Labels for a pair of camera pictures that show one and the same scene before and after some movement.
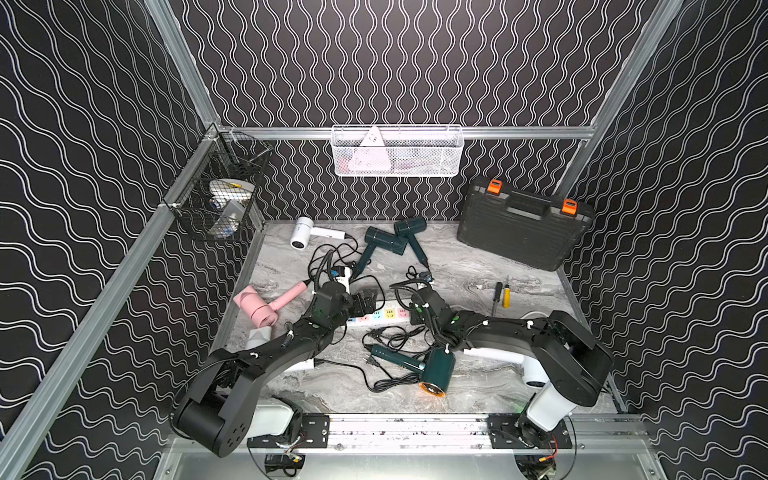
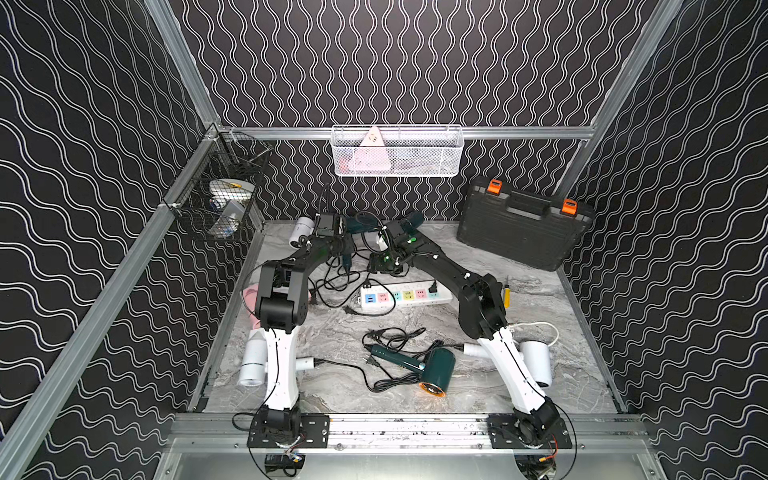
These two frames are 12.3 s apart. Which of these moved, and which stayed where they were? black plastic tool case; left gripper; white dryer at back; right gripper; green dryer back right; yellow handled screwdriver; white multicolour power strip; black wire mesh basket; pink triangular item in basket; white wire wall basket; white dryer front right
Moved: white multicolour power strip; right gripper; left gripper
Stayed: black plastic tool case; white dryer front right; white dryer at back; pink triangular item in basket; green dryer back right; black wire mesh basket; white wire wall basket; yellow handled screwdriver
